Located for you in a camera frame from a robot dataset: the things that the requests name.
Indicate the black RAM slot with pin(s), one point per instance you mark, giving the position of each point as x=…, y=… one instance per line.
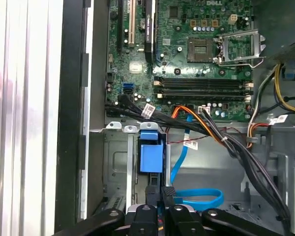
x=201, y=93
x=201, y=82

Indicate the CPU socket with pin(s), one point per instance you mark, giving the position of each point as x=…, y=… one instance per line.
x=200, y=50

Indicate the metal socket cover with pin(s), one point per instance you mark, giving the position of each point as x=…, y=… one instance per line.
x=238, y=33

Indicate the locking lever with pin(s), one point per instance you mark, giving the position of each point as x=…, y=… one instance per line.
x=236, y=64

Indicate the black PC case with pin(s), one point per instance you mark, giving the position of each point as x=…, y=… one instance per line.
x=71, y=98

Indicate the black expansion slot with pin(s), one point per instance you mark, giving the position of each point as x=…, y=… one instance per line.
x=119, y=29

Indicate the metal disk bay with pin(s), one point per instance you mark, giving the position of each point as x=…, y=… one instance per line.
x=118, y=159

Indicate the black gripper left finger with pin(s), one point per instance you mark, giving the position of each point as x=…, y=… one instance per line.
x=145, y=221

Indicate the black graphics card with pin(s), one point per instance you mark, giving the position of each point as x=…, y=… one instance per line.
x=150, y=29

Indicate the green motherboard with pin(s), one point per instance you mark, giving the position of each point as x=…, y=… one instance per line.
x=184, y=29

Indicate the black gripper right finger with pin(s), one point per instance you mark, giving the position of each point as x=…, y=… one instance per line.
x=182, y=221

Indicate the white expansion slot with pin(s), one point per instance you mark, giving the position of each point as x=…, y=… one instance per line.
x=131, y=24

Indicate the hard disk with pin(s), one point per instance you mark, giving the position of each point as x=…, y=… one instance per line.
x=151, y=157

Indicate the grey power supply unit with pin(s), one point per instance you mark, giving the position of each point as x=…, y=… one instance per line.
x=277, y=19

